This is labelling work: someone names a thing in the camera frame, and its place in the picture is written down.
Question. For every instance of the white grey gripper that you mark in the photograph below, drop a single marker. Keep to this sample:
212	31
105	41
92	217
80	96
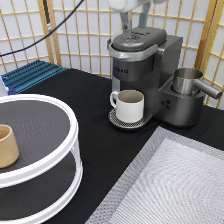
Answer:
123	6

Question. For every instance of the tan wooden cup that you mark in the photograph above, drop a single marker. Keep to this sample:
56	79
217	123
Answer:
9	152

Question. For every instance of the steel milk frother jug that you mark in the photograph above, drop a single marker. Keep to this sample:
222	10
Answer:
188	81

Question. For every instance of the grey coffee machine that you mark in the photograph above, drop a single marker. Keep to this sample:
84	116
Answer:
146	62

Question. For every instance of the white ceramic mug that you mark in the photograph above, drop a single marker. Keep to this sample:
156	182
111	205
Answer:
128	105

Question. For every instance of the white two-tier round shelf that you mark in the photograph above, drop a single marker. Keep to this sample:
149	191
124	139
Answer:
49	169

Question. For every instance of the grey woven placemat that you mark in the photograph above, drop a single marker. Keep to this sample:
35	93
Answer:
172	180

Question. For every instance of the wooden shoji screen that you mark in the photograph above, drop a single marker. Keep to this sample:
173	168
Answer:
74	34

